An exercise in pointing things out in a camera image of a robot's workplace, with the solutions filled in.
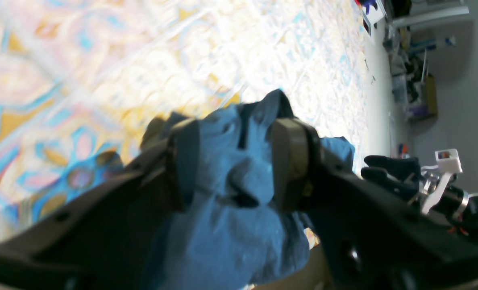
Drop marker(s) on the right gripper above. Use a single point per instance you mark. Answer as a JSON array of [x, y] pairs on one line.
[[443, 198]]

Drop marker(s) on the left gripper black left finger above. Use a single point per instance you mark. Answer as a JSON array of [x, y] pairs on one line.
[[101, 240]]

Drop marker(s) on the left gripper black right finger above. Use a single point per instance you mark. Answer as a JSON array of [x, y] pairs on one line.
[[372, 240]]

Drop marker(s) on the dark navy t-shirt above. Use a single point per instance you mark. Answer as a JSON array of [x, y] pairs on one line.
[[231, 234]]

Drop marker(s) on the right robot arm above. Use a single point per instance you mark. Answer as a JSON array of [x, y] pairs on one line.
[[466, 226]]

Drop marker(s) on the colourful patterned tablecloth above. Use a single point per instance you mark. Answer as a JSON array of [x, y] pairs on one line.
[[81, 77]]

